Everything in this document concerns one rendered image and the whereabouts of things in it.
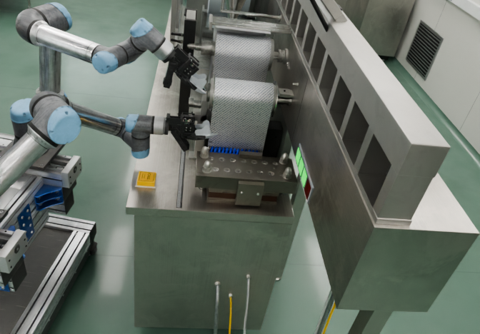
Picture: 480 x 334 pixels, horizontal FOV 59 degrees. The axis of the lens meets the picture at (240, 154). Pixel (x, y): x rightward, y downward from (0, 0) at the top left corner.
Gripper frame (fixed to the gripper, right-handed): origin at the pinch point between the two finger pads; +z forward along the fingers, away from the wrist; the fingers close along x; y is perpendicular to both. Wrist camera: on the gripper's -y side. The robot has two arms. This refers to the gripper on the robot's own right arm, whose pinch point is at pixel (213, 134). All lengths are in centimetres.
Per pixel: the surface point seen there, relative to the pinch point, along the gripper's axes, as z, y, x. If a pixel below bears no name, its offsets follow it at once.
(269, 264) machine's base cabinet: 29, -48, -26
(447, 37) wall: 263, -38, 290
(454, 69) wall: 263, -59, 253
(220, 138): 2.8, -1.7, -0.2
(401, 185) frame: 33, 46, -83
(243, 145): 12.7, -3.9, -0.3
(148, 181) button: -25.0, -16.7, -13.1
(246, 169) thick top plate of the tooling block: 13.6, -6.1, -13.9
